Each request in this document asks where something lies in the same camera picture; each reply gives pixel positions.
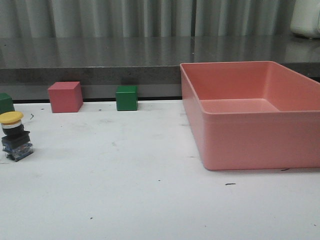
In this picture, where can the yellow-capped push button switch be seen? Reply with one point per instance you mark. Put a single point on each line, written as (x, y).
(16, 141)

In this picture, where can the green cube near bin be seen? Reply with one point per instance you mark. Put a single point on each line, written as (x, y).
(126, 98)

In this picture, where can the pink plastic bin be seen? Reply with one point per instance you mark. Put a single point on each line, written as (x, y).
(252, 115)

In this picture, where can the pink cube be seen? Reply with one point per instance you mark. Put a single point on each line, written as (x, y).
(65, 97)

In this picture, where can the dark grey stone counter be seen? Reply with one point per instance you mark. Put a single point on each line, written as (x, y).
(29, 66)

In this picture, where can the green block at left edge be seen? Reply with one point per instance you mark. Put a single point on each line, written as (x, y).
(6, 103)

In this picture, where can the grey curtain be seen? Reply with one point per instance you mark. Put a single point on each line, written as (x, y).
(143, 18)

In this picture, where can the white kitchen appliance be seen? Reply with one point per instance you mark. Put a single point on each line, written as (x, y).
(305, 19)

